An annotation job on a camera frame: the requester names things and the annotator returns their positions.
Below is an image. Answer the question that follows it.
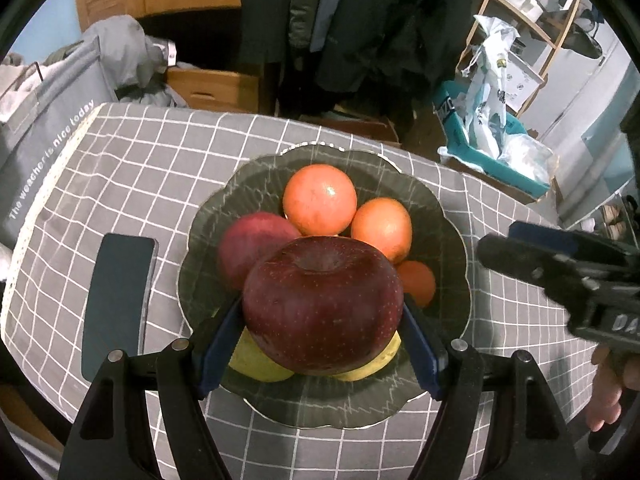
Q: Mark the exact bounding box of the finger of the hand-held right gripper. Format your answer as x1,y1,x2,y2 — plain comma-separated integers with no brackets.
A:
507,220,596,261
476,234,601,311

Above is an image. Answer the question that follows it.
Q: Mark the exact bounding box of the green glass bowl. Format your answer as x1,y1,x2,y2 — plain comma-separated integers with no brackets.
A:
177,144,473,430

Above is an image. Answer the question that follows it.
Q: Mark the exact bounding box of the orange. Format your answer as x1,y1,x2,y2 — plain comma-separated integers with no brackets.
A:
350,198,414,263
282,164,358,237
397,260,437,308

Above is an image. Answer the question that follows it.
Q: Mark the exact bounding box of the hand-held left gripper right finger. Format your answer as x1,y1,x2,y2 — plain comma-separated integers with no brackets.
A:
400,294,583,480

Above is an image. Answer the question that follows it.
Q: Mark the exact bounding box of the white patterned drawer box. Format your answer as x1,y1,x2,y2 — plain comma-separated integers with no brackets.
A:
500,50,546,116

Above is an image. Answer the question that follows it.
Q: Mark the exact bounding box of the green pear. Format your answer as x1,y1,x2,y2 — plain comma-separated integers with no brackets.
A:
227,327,296,383

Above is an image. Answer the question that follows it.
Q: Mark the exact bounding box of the dark red apple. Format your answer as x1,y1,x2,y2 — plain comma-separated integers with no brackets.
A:
242,236,405,377

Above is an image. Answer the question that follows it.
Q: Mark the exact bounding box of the large cardboard box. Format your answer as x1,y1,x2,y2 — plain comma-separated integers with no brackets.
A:
440,155,561,206

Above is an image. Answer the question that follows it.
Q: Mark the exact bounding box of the white blanket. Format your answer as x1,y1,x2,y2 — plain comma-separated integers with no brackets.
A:
0,52,41,121

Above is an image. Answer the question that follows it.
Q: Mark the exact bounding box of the teal plastic basket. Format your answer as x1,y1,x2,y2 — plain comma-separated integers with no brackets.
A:
432,80,551,200

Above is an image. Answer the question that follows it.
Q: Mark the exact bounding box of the clear plastic bag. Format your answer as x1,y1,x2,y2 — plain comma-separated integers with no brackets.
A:
497,132,558,183

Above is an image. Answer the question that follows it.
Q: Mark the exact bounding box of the grey jacket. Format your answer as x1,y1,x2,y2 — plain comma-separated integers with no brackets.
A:
287,0,351,53

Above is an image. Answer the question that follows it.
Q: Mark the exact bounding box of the grey hanging bag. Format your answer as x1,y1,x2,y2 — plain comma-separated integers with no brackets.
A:
565,15,606,58

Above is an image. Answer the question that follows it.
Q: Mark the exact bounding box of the grey checked tablecloth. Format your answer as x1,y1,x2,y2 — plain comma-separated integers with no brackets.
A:
0,101,606,480

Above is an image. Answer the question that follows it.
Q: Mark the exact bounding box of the grey clothes pile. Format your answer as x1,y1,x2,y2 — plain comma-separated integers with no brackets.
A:
82,15,186,108

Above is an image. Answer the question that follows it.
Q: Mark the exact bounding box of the grey tote bag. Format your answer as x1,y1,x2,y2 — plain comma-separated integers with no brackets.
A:
0,37,118,251

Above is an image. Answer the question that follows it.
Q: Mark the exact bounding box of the person's right hand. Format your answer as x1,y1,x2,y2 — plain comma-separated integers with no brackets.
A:
584,344,626,433

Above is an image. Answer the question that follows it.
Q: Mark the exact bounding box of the white door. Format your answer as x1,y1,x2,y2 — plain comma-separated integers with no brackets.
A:
542,25,636,221

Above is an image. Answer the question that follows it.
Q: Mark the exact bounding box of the wooden shelf rack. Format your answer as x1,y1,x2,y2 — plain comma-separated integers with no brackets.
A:
457,0,586,91

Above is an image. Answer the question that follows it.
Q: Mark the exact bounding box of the yellow pear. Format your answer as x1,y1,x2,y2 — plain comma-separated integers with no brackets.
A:
332,332,402,382

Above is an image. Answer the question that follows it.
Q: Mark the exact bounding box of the black coat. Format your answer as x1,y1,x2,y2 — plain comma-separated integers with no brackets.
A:
240,0,478,111

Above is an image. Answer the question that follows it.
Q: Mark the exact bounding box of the wooden drawer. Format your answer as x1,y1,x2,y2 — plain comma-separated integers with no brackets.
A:
165,67,261,113

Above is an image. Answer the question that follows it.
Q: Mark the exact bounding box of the dark smartphone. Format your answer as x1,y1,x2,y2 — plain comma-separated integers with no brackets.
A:
80,232,160,386

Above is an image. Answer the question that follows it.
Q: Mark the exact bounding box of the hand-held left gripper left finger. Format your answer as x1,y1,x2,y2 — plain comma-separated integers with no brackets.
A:
62,295,247,480

